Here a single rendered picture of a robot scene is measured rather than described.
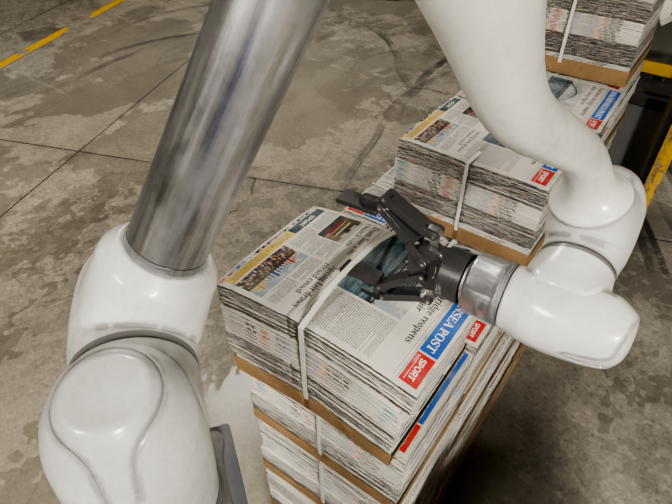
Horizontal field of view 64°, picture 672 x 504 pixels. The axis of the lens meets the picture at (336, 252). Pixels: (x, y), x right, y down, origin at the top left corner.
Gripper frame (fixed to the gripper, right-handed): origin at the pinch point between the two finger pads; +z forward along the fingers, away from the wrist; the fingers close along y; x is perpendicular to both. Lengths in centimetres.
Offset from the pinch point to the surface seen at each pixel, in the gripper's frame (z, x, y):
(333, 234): 9.5, 8.3, 9.5
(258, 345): 11.0, -13.3, 20.8
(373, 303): -6.2, -2.6, 10.0
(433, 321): -15.6, 0.3, 11.4
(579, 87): -9, 100, 10
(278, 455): 16, -10, 67
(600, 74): -12, 106, 8
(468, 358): -17.3, 15.8, 35.1
